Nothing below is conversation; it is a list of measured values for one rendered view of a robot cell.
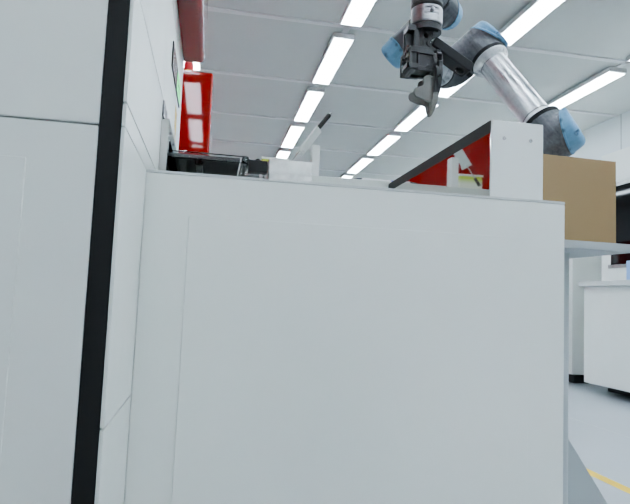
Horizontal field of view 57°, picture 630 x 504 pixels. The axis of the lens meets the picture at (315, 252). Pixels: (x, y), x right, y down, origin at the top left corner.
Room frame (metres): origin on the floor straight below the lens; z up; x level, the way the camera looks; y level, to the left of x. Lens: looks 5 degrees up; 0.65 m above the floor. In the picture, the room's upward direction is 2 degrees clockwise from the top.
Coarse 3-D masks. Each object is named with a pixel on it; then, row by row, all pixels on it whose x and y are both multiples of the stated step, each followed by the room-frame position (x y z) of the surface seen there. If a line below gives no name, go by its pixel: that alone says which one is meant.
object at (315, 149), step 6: (312, 132) 1.44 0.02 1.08; (318, 132) 1.46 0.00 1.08; (312, 138) 1.45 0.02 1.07; (306, 144) 1.45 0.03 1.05; (300, 150) 1.44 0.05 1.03; (306, 150) 1.46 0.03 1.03; (312, 150) 1.45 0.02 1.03; (318, 150) 1.45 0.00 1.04; (312, 156) 1.45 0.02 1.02; (318, 156) 1.45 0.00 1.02; (312, 162) 1.45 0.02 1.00; (318, 162) 1.45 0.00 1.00; (312, 168) 1.45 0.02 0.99; (318, 168) 1.45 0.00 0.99; (312, 174) 1.45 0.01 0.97; (318, 174) 1.45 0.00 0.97
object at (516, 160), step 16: (496, 128) 0.92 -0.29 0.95; (512, 128) 0.93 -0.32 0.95; (528, 128) 0.93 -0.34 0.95; (496, 144) 0.92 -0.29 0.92; (512, 144) 0.93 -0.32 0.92; (528, 144) 0.93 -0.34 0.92; (496, 160) 0.92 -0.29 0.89; (512, 160) 0.93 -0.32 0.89; (528, 160) 0.93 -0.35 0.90; (496, 176) 0.92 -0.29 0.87; (512, 176) 0.93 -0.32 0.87; (528, 176) 0.93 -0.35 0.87; (496, 192) 0.92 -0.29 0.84; (512, 192) 0.93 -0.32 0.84; (528, 192) 0.93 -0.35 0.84
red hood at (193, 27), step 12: (180, 0) 1.07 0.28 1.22; (192, 0) 1.07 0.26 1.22; (204, 0) 1.13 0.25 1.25; (180, 12) 1.12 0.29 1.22; (192, 12) 1.12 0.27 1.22; (204, 12) 1.17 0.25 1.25; (180, 24) 1.17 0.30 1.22; (192, 24) 1.17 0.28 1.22; (204, 24) 1.21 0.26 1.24; (192, 36) 1.23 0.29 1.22; (204, 36) 1.25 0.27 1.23; (192, 48) 1.29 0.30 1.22; (204, 48) 1.31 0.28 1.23; (192, 60) 1.36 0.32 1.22
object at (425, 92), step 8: (424, 80) 1.30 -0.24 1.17; (432, 80) 1.30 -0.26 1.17; (416, 88) 1.30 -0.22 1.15; (424, 88) 1.30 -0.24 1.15; (432, 88) 1.30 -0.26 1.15; (416, 96) 1.30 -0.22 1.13; (424, 96) 1.30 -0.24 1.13; (432, 96) 1.30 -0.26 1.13; (432, 104) 1.30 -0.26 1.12; (432, 112) 1.32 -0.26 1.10
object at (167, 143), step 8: (168, 120) 0.93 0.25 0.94; (168, 128) 0.93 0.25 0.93; (160, 136) 0.93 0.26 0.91; (168, 136) 0.94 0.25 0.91; (160, 144) 0.93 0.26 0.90; (168, 144) 0.95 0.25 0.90; (160, 152) 0.93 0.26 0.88; (160, 160) 0.93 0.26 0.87; (160, 168) 0.93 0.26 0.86; (168, 168) 0.98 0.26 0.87
